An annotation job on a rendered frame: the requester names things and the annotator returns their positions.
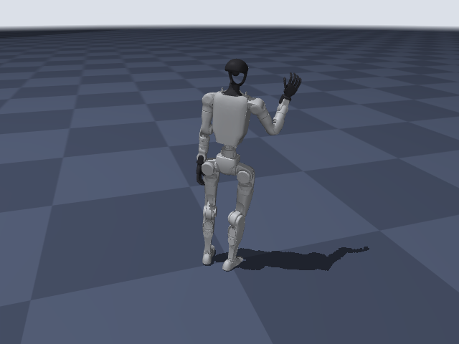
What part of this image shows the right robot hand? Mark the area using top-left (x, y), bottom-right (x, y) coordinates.
top-left (279, 72), bottom-right (301, 104)

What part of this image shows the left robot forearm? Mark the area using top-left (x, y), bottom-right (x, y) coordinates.
top-left (197, 128), bottom-right (210, 162)

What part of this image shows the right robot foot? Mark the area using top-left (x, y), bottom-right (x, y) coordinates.
top-left (222, 256), bottom-right (243, 271)

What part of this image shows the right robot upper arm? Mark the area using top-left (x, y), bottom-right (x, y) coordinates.
top-left (247, 97), bottom-right (277, 135)

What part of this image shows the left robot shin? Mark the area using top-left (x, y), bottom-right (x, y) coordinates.
top-left (202, 205), bottom-right (215, 254)

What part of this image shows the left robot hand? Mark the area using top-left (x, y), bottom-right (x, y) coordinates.
top-left (197, 155), bottom-right (205, 186)

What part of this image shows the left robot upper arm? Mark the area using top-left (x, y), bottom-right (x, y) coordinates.
top-left (201, 92), bottom-right (216, 135)

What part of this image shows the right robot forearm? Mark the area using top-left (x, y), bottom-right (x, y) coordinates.
top-left (273, 98), bottom-right (290, 134)

